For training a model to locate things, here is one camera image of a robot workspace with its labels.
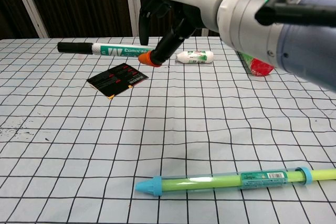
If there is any black arm cable with plug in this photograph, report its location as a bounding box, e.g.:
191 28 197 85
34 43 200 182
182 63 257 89
254 0 336 28

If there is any black printed card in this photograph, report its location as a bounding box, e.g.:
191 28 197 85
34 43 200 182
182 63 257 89
87 62 150 101

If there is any black marker cap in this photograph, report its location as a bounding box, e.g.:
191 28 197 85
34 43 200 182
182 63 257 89
57 41 93 55

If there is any small white green-label bottle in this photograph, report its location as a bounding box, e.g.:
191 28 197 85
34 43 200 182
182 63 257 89
175 50 215 65

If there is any white green whiteboard marker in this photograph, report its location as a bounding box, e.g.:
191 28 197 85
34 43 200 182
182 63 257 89
91 42 156 58

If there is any black pleated curtain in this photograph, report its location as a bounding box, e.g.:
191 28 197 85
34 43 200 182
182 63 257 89
0 0 224 40

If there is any white black-grid tablecloth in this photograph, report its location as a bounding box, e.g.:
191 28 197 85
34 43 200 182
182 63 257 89
0 36 336 224

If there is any green chips can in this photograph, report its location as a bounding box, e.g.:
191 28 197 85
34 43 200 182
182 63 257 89
240 51 275 78

